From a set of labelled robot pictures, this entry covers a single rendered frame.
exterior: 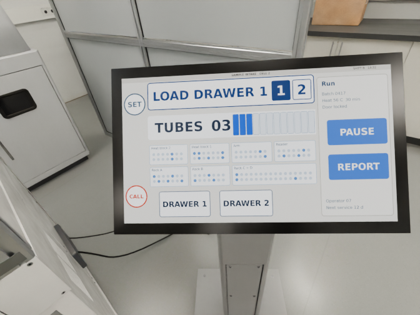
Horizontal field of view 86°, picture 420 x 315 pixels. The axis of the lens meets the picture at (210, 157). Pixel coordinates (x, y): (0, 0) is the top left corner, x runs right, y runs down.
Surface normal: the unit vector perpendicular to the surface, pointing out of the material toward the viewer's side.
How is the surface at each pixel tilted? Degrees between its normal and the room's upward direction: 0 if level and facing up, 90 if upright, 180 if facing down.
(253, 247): 90
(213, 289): 5
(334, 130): 50
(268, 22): 90
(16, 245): 90
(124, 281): 0
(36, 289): 90
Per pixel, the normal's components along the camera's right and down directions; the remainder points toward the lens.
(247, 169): -0.07, -0.02
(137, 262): -0.07, -0.78
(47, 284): 0.73, 0.39
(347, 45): -0.58, 0.54
